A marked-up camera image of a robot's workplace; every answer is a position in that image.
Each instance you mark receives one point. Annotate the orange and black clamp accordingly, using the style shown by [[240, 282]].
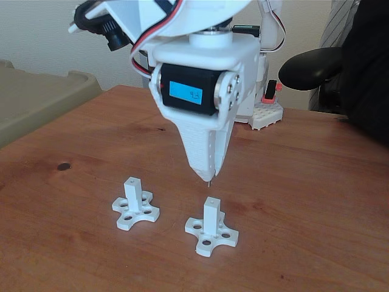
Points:
[[269, 100]]

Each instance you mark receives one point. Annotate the black office chair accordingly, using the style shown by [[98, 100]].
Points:
[[307, 68]]

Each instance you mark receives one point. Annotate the grey striped cloth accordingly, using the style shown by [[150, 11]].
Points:
[[334, 27]]

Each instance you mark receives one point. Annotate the beige plastic bin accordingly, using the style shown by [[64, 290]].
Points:
[[36, 100]]

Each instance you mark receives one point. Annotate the white perforated base plate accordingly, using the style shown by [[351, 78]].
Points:
[[267, 117]]

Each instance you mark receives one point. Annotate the white cross-base post stand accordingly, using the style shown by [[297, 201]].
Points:
[[211, 216], [133, 194]]

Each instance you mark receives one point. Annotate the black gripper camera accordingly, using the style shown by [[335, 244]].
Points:
[[115, 39]]

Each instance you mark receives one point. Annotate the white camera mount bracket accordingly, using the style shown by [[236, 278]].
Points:
[[121, 15]]

